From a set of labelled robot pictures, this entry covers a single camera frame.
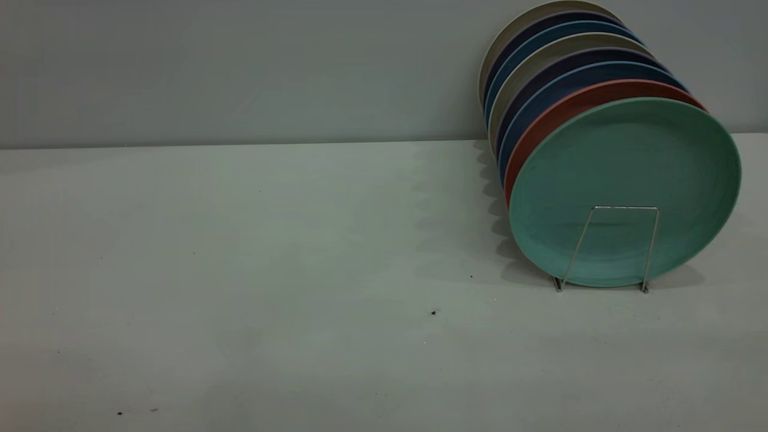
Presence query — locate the green round plate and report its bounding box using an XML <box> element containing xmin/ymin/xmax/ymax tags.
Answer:
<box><xmin>508</xmin><ymin>98</ymin><xmax>742</xmax><ymax>288</ymax></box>

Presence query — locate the beige round plate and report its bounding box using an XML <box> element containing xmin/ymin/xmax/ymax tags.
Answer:
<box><xmin>478</xmin><ymin>0</ymin><xmax>622</xmax><ymax>110</ymax></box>
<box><xmin>488</xmin><ymin>32</ymin><xmax>652</xmax><ymax>158</ymax></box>

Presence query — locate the dark purple round plate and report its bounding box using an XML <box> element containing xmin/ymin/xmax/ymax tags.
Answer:
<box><xmin>496</xmin><ymin>47</ymin><xmax>667</xmax><ymax>160</ymax></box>
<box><xmin>480</xmin><ymin>10</ymin><xmax>625</xmax><ymax>112</ymax></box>

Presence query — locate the blue round plate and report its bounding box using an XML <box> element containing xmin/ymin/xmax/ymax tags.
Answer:
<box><xmin>499</xmin><ymin>61</ymin><xmax>689</xmax><ymax>181</ymax></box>
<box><xmin>483</xmin><ymin>20</ymin><xmax>643</xmax><ymax>133</ymax></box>

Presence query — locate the pink round plate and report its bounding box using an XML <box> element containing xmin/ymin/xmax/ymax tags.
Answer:
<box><xmin>503</xmin><ymin>79</ymin><xmax>709</xmax><ymax>208</ymax></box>

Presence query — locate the metal wire plate rack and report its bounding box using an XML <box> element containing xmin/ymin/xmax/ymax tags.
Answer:
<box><xmin>552</xmin><ymin>206</ymin><xmax>661</xmax><ymax>294</ymax></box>

